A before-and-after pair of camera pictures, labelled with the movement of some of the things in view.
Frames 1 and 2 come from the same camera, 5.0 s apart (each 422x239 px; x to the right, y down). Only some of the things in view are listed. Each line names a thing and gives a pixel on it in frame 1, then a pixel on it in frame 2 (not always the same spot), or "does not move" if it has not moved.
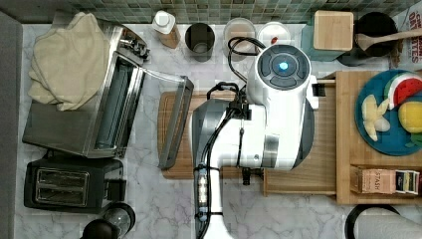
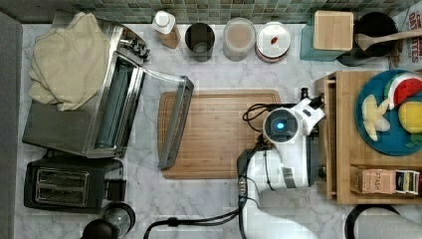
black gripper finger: (318, 90) → (308, 116)
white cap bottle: (164, 24) does not move
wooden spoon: (366, 41) does not move
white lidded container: (274, 33) does not move
